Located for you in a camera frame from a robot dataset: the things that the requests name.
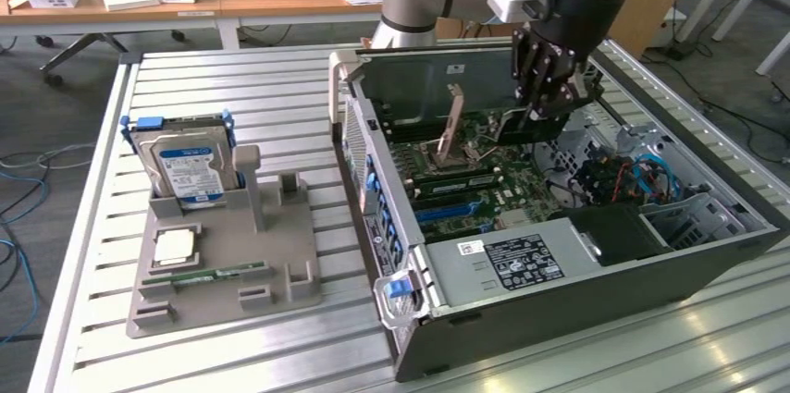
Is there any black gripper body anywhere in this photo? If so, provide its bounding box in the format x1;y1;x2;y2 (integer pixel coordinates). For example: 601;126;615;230
523;0;624;66

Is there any black graphics card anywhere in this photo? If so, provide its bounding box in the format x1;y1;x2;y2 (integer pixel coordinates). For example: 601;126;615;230
433;82;572;168

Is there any wooden cabinet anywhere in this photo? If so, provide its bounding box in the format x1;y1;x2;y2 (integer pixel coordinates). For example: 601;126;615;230
520;0;708;56

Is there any green motherboard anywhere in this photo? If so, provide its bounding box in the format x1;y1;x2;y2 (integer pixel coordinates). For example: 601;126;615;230
369;96;579;246

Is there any CPU socket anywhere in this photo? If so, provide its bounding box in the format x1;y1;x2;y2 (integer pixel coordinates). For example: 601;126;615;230
418;138;488;176

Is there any green RAM stick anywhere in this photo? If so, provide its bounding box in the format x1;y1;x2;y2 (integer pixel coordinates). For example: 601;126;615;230
416;174;501;195
140;261;266;287

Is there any blue expansion slot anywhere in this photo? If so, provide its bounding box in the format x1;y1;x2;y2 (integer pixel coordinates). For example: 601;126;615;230
413;198;488;226

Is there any silver disk bay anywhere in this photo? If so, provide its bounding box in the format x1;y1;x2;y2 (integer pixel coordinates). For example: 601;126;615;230
633;191;751;253

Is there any grey power supply unit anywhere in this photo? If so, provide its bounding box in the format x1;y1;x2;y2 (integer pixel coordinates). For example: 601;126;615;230
424;219;603;309

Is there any black open PC case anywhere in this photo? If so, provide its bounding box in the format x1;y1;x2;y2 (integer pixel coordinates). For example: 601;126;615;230
328;39;784;383

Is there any blue case latch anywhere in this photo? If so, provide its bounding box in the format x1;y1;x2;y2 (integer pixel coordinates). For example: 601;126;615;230
381;272;416;301

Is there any grey plastic parts rack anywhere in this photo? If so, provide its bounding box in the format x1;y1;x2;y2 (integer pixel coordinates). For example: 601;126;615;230
122;142;325;341

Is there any silver CPU chip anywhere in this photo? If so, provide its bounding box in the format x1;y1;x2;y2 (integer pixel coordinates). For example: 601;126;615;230
150;229;200;269

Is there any black wheeled chair base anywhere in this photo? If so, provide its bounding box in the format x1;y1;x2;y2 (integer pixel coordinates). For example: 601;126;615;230
37;31;130;87

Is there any black wire bundle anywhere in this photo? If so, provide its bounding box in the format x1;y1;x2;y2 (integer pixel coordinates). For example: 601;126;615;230
567;154;624;207

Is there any white table frame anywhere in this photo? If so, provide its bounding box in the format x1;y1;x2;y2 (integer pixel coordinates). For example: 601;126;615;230
675;0;790;76

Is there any blue wire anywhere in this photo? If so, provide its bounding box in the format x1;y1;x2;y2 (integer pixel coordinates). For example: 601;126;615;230
628;152;683;205

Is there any red wire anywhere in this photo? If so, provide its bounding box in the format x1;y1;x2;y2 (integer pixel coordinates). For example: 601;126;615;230
607;159;640;203

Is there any hard disk with blue bracket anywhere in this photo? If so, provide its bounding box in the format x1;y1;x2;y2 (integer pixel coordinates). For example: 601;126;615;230
116;108;245;209

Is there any grey floor cable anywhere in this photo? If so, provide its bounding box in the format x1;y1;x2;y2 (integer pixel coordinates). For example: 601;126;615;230
0;142;93;172

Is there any blue floor cable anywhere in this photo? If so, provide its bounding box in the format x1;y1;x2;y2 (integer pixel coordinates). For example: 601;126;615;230
0;170;47;343

